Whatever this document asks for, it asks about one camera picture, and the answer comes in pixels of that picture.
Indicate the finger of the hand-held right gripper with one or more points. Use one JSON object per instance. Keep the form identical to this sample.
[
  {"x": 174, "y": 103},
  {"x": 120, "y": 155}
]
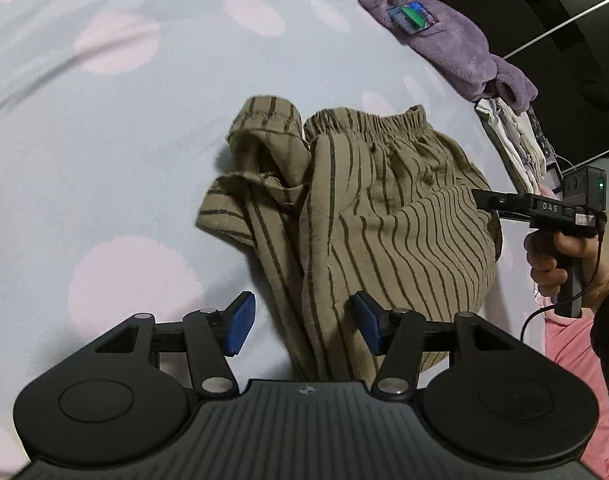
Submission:
[{"x": 502, "y": 202}]

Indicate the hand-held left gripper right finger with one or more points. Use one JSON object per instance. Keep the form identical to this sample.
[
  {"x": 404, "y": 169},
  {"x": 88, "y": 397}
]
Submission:
[{"x": 367, "y": 321}]

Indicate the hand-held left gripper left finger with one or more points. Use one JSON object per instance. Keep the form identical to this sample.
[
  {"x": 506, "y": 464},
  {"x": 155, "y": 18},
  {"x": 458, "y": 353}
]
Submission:
[{"x": 239, "y": 321}]

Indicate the olive striped pants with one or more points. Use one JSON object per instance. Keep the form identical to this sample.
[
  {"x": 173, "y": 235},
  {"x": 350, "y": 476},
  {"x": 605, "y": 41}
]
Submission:
[{"x": 384, "y": 220}]

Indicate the stack of folded white clothes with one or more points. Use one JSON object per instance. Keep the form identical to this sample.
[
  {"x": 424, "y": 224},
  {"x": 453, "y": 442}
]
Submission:
[{"x": 514, "y": 145}]

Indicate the person's right hand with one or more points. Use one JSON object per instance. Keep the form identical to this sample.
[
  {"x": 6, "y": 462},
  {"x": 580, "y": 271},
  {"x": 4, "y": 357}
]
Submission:
[{"x": 559, "y": 255}]

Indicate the pink garment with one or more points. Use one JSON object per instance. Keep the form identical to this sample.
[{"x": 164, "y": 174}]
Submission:
[{"x": 577, "y": 360}]

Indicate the purple fleece garment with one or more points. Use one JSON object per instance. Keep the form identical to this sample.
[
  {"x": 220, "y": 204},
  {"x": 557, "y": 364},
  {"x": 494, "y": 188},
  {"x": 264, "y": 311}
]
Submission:
[{"x": 454, "y": 45}]

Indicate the dark wardrobe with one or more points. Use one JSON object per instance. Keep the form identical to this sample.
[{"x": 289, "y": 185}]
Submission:
[{"x": 559, "y": 30}]

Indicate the colourful shiny card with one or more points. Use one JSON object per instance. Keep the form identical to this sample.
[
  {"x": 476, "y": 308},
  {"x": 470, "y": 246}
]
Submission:
[{"x": 412, "y": 17}]

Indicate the white pink-dotted bedsheet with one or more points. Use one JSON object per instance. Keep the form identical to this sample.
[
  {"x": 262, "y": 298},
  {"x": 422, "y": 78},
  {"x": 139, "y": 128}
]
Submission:
[{"x": 134, "y": 135}]

